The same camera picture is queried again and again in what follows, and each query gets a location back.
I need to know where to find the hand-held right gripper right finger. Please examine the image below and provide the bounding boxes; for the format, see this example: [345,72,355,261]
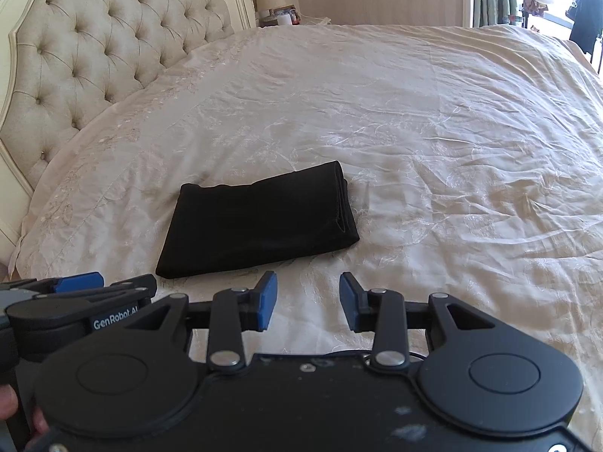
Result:
[339,272,502,370]

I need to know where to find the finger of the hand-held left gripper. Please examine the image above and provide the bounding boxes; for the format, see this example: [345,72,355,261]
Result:
[94,275,158,303]
[0,272,105,299]

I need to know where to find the black hanging garment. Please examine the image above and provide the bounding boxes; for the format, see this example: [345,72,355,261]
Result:
[569,0,603,56]

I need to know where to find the beige embroidered bedspread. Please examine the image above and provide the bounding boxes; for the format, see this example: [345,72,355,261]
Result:
[14,23,603,438]

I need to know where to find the person's left hand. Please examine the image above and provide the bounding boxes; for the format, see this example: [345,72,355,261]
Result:
[0,383,52,438]

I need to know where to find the cream tufted headboard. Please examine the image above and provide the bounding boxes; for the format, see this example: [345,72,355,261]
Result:
[0,0,257,267]

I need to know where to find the black pants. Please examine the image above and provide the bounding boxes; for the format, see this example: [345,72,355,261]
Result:
[155,160,361,279]

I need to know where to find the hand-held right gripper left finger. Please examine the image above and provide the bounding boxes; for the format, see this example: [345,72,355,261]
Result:
[127,270,279,373]

